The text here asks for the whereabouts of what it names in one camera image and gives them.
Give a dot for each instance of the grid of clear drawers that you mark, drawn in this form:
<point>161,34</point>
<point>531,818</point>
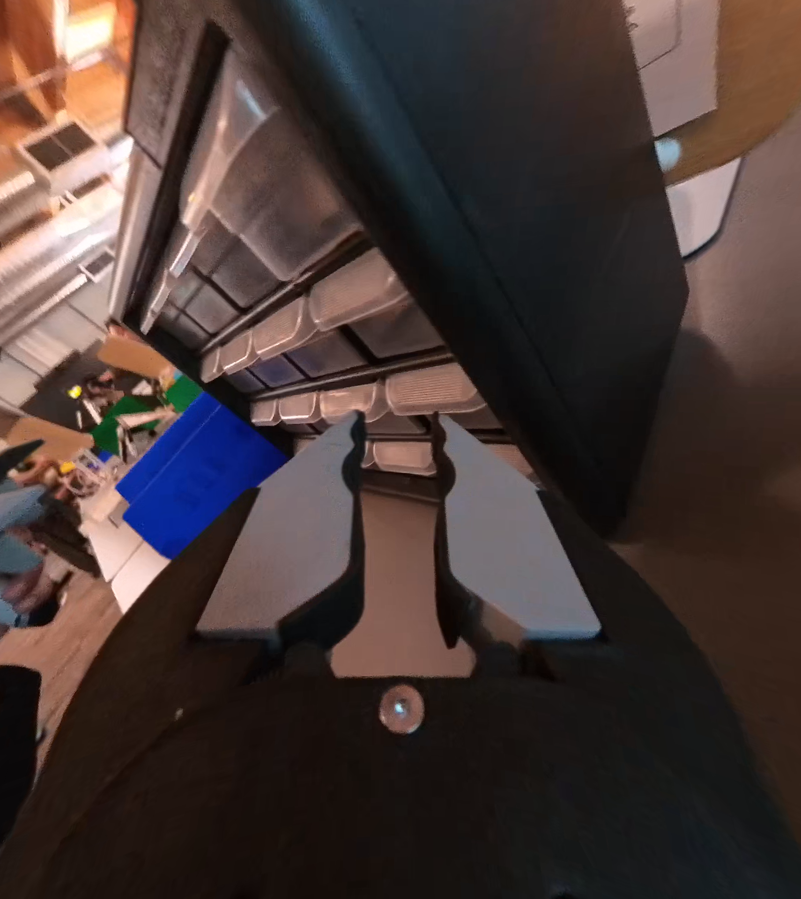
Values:
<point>267,182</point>

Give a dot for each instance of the white ceiling vent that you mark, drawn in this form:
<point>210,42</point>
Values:
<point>60,147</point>

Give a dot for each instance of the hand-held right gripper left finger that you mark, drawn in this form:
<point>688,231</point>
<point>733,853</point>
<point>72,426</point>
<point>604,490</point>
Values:
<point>281,548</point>

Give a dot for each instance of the small white round object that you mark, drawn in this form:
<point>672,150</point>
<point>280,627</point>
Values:
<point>667,153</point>

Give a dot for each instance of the blue plastic bin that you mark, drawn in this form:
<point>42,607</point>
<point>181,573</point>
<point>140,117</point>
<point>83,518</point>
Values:
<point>190,477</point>

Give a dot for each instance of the black drawer cabinet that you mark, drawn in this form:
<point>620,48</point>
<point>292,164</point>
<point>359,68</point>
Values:
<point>513,175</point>

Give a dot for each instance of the cardboard box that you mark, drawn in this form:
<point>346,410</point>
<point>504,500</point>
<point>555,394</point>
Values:
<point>49,435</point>
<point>137,358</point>

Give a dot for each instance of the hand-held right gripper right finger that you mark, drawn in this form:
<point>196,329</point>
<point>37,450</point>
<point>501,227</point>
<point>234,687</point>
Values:
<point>513,555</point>

